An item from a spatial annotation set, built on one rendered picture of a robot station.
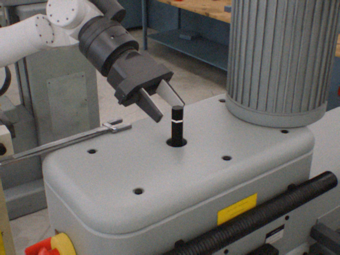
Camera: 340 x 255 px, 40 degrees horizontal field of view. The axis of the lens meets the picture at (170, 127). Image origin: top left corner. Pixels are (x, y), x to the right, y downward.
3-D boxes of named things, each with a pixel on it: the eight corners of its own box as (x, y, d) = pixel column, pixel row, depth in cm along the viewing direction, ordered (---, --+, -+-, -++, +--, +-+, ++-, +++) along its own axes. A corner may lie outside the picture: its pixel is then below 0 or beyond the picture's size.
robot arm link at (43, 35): (89, 23, 83) (28, 46, 87) (113, 34, 92) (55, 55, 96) (82, -11, 84) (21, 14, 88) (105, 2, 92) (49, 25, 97)
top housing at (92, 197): (110, 314, 69) (102, 228, 62) (40, 222, 88) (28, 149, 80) (314, 201, 94) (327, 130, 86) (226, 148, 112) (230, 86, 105)
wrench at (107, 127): (3, 171, 74) (2, 166, 74) (-6, 160, 77) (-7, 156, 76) (131, 128, 87) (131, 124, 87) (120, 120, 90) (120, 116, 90)
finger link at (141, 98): (158, 124, 80) (135, 99, 82) (165, 112, 78) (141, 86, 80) (152, 127, 79) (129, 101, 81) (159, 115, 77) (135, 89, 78)
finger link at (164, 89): (184, 102, 81) (161, 78, 83) (177, 114, 84) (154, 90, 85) (189, 99, 82) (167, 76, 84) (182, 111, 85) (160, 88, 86)
